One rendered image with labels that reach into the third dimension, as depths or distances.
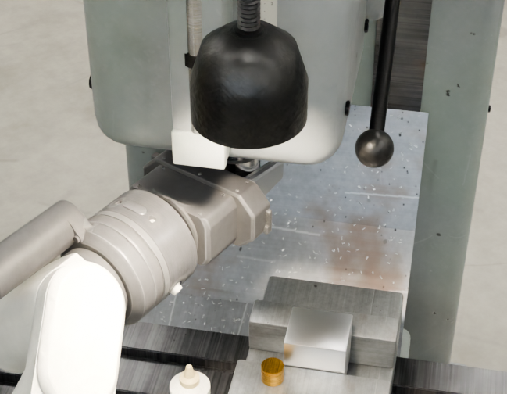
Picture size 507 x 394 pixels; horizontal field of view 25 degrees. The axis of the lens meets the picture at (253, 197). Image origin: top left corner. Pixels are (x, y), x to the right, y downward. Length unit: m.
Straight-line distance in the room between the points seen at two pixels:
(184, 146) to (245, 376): 0.33
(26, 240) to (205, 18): 0.22
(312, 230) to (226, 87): 0.76
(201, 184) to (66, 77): 2.60
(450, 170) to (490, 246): 1.48
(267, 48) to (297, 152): 0.22
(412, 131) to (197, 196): 0.50
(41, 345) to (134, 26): 0.24
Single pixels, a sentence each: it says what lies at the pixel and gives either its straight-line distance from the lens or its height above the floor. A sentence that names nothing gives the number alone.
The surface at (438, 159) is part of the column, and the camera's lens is 1.42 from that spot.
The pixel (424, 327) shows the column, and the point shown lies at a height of 0.73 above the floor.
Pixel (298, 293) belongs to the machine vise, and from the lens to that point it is 1.25.
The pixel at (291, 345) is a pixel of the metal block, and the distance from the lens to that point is 1.09.
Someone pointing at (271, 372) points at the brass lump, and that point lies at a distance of 1.08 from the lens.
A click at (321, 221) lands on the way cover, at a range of 1.41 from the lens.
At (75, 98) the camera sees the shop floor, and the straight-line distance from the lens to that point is 3.43.
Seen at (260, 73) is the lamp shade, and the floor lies 1.50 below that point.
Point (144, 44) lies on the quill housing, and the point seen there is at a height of 1.42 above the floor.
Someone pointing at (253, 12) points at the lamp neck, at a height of 1.52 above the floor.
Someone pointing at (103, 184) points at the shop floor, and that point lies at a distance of 3.07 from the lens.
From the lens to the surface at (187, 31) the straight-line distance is 0.79.
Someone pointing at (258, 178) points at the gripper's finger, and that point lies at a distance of 0.98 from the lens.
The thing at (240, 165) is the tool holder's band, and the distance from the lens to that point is 0.97.
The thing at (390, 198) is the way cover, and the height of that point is 0.99.
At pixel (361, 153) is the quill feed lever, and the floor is 1.34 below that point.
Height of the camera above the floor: 1.84
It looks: 38 degrees down
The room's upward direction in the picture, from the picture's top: straight up
